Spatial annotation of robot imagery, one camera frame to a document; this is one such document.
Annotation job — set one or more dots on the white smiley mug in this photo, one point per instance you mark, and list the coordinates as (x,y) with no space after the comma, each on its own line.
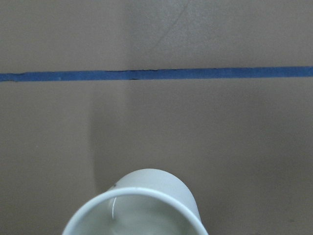
(143,202)

